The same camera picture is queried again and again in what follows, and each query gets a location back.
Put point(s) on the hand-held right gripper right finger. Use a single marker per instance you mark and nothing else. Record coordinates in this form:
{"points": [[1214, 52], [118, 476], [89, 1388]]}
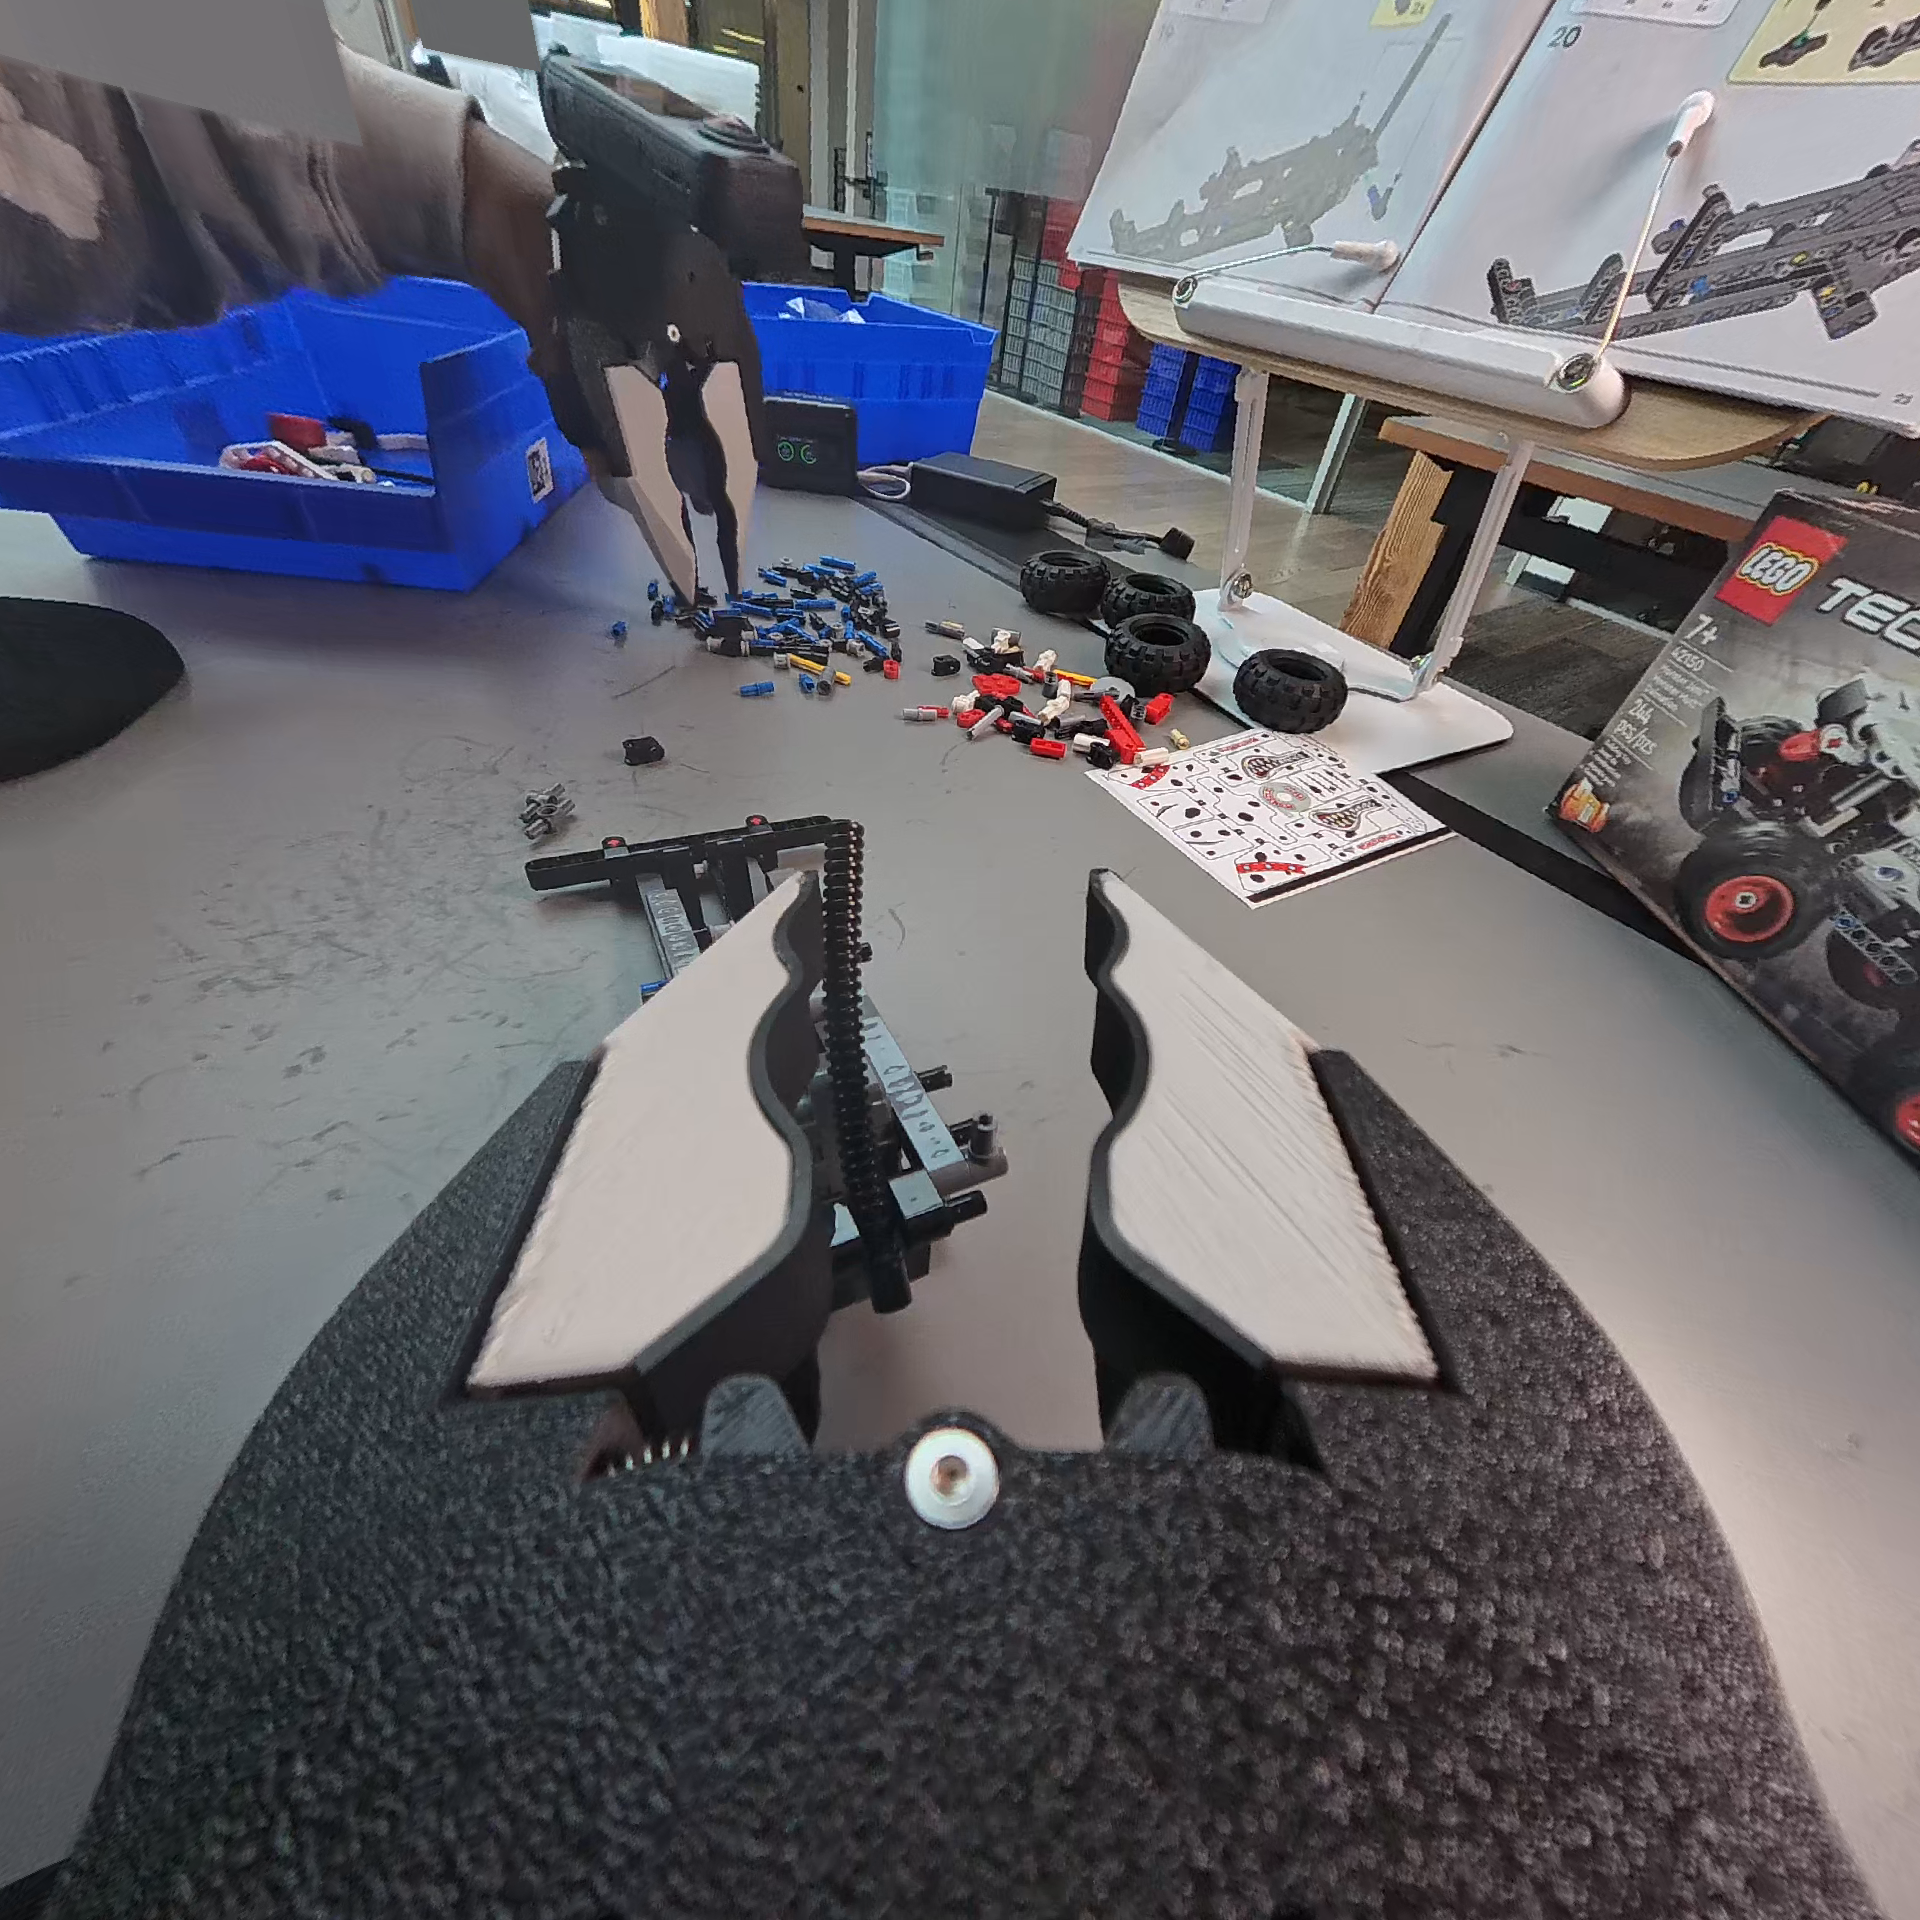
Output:
{"points": [[1261, 1200]]}

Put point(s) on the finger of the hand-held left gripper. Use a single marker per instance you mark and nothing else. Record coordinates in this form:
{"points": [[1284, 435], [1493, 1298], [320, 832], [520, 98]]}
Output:
{"points": [[644, 435], [734, 435]]}

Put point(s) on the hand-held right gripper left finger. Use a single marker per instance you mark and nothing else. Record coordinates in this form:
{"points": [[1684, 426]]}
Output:
{"points": [[629, 1200]]}

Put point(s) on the pile of blue black pins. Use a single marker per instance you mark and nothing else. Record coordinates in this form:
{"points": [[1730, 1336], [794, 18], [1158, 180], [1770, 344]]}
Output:
{"points": [[797, 615]]}

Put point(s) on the grey black toy chassis model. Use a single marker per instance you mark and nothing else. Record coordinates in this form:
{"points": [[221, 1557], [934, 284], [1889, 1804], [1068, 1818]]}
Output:
{"points": [[629, 860]]}

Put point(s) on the person's left forearm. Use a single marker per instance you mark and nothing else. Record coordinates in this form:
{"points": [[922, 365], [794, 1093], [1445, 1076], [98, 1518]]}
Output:
{"points": [[225, 226]]}

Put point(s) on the dark background desk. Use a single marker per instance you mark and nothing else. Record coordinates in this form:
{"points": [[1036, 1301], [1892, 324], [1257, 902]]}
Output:
{"points": [[870, 230]]}

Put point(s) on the person's left hand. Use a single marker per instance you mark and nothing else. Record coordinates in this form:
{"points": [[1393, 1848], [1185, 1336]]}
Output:
{"points": [[511, 240]]}

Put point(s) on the black power bank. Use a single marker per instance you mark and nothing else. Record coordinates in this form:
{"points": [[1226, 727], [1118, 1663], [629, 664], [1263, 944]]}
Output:
{"points": [[810, 421]]}

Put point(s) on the plain blue bin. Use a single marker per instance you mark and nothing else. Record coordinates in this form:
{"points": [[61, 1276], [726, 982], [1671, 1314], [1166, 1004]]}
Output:
{"points": [[902, 376]]}

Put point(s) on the black power adapter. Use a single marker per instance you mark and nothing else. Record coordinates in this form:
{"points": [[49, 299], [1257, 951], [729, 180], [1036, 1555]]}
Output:
{"points": [[983, 484]]}

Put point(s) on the black toy tire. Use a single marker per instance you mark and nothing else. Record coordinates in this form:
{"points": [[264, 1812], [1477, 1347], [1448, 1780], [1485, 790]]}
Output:
{"points": [[1038, 586], [1177, 599], [1257, 698], [1126, 662]]}

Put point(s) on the red white parts in bin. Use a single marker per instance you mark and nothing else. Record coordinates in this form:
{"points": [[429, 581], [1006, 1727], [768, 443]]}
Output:
{"points": [[293, 431]]}

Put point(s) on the pile of red white pieces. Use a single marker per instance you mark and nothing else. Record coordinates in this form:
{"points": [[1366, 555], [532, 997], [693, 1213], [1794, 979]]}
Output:
{"points": [[991, 694]]}

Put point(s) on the shelf of small storage bins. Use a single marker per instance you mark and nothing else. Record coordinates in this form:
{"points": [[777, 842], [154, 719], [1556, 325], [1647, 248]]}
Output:
{"points": [[1110, 360]]}

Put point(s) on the white sticker sheet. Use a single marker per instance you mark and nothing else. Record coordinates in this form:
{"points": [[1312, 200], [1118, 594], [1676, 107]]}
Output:
{"points": [[1200, 811]]}

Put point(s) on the blue bin with square label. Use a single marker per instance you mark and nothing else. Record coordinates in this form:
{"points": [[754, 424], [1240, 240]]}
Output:
{"points": [[182, 495]]}

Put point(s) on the building instruction booklet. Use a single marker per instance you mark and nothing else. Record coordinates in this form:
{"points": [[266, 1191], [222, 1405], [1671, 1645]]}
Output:
{"points": [[1277, 90]]}

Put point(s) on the wooden background table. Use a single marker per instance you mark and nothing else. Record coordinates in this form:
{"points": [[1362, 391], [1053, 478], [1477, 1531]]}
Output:
{"points": [[1412, 556]]}

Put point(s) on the white wooden book stand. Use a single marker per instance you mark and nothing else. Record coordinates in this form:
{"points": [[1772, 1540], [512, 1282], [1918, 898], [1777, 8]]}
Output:
{"points": [[1394, 352]]}

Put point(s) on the toy truck set box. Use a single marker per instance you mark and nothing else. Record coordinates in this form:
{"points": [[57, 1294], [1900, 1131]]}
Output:
{"points": [[1845, 629]]}

